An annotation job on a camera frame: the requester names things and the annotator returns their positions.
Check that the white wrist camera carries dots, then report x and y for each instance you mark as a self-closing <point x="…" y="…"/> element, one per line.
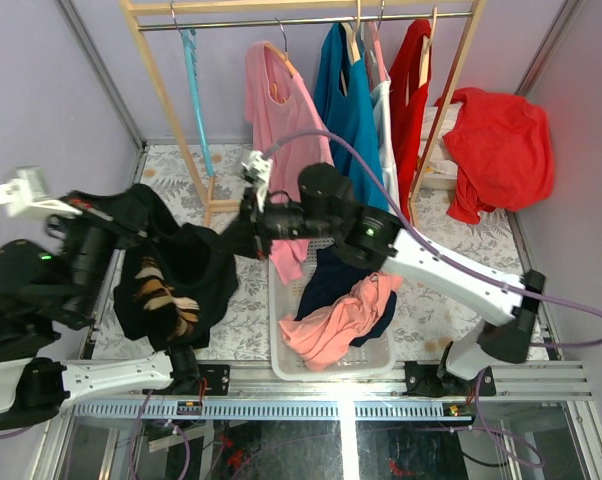
<point x="26" y="195"/>
<point x="257" y="170"/>

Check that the white slotted cable duct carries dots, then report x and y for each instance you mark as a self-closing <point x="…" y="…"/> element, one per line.
<point x="272" y="410"/>

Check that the black printed t-shirt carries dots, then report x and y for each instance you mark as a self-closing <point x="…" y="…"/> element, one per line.
<point x="174" y="287"/>

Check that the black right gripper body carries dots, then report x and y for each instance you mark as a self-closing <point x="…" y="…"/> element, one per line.
<point x="287" y="221"/>

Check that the salmon pink shirt in basket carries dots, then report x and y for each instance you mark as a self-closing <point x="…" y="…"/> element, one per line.
<point x="325" y="336"/>

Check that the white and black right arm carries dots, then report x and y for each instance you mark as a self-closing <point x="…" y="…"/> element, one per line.
<point x="371" y="238"/>

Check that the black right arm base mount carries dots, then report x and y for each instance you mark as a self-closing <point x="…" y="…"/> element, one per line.
<point x="429" y="379"/>

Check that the navy garment in basket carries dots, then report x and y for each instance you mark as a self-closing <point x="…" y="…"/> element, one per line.
<point x="333" y="279"/>

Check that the wooden hanger under blue shirt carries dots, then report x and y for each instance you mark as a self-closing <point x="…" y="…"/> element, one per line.
<point x="350" y="30"/>

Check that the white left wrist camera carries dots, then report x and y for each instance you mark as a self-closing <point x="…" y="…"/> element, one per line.
<point x="26" y="195"/>

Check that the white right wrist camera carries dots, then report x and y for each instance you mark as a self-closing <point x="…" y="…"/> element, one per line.
<point x="257" y="170"/>

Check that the wooden hanger under red shirt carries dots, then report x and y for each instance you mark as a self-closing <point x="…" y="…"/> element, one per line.
<point x="425" y="51"/>

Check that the pink t-shirt on hanger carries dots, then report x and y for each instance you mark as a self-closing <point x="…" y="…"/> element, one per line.
<point x="278" y="104"/>

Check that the floral patterned floor mat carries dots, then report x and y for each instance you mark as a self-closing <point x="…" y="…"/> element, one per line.
<point x="424" y="321"/>

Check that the red t-shirt on hanger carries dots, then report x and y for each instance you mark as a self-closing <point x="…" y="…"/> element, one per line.
<point x="408" y="98"/>

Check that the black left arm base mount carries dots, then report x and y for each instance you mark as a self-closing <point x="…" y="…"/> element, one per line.
<point x="211" y="380"/>

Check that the white and pink hung shirt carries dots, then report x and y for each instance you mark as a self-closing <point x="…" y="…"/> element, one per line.
<point x="379" y="84"/>

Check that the wooden hanger under pink shirt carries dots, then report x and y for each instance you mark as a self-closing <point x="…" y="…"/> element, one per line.
<point x="283" y="57"/>

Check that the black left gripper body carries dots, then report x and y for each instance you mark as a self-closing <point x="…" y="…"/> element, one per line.
<point x="98" y="231"/>

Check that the blue plastic hanger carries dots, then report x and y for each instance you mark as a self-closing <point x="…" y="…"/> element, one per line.
<point x="188" y="38"/>

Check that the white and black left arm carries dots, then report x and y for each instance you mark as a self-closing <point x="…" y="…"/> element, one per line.
<point x="39" y="288"/>

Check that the blue t-shirt on hanger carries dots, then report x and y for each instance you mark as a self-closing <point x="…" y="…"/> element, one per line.
<point x="343" y="101"/>

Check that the red cloth pile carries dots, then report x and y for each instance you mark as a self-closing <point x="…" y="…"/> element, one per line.
<point x="502" y="147"/>

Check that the white plastic laundry basket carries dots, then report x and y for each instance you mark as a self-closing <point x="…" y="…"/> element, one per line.
<point x="375" y="357"/>

